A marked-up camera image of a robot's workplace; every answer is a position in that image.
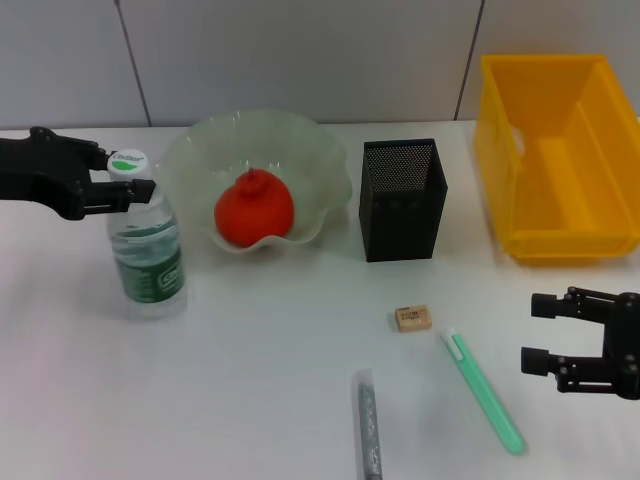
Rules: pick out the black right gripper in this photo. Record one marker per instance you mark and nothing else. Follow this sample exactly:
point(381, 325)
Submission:
point(625, 345)

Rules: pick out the grey glitter pen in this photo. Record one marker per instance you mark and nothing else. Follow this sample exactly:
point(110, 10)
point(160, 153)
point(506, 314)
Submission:
point(369, 430)

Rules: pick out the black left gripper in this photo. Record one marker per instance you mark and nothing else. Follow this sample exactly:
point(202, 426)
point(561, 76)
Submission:
point(30, 170)

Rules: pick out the clear green-label water bottle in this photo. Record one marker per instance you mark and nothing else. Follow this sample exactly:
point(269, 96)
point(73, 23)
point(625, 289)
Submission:
point(147, 265)

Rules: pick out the red-orange fruit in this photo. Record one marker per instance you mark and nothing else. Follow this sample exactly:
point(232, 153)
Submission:
point(252, 215)

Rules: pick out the tan eraser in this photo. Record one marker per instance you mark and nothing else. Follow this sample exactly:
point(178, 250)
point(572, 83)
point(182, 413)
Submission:
point(413, 319)

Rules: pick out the black mesh pen holder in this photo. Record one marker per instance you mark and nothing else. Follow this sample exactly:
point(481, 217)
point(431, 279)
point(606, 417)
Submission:
point(400, 230)

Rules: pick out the green pen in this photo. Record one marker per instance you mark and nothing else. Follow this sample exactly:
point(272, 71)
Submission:
point(480, 390)

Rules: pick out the green glass fruit bowl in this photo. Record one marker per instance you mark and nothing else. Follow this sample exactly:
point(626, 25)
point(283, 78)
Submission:
point(310, 165)

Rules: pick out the yellow plastic bin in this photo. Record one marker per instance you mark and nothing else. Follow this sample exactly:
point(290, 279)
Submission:
point(565, 200)

